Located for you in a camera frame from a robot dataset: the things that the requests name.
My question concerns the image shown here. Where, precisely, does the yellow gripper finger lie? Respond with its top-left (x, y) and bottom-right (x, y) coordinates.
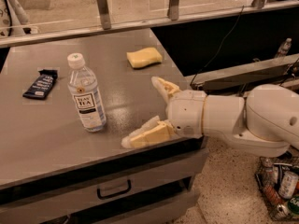
top-left (121, 116), bottom-right (179, 148)
top-left (151, 77), bottom-right (180, 104)

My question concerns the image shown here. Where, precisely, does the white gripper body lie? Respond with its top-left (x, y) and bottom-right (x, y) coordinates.
top-left (166, 90), bottom-right (206, 138)

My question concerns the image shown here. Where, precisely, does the clear plastic tea bottle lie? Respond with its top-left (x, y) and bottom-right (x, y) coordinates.
top-left (67, 53), bottom-right (107, 133)

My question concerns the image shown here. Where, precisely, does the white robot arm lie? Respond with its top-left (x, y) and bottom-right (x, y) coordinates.
top-left (121, 77), bottom-right (299, 157)

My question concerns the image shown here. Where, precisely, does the yellow sponge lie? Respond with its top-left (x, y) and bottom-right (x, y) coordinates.
top-left (126, 48), bottom-right (163, 69)

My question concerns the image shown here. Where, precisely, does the small clear bottle in basket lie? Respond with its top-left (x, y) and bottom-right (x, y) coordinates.
top-left (261, 157), bottom-right (274, 184)

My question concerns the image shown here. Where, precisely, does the clear bottle on ledge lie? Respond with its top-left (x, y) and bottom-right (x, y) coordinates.
top-left (275, 38), bottom-right (292, 60)

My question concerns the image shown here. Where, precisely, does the orange packet in basket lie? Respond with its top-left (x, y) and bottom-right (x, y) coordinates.
top-left (263, 185), bottom-right (283, 205)

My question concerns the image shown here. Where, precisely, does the dark blue snack wrapper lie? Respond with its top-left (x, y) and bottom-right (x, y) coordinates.
top-left (22, 69), bottom-right (58, 100)

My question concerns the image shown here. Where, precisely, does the silver can in basket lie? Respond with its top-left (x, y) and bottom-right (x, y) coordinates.
top-left (278, 171), bottom-right (298, 199)

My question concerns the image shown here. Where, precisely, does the green can in basket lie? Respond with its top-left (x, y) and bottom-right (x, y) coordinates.
top-left (287, 195), bottom-right (299, 217)

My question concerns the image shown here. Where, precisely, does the black cable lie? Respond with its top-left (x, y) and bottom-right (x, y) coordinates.
top-left (189, 5), bottom-right (245, 86)

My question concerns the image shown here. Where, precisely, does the wire basket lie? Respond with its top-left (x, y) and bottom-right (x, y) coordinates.
top-left (255, 154), bottom-right (299, 221)

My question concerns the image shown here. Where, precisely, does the grey drawer with black handle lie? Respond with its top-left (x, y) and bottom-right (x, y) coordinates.
top-left (0, 147), bottom-right (208, 224)

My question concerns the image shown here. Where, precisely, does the metal railing frame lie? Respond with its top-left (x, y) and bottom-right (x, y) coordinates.
top-left (0, 0), bottom-right (299, 49)

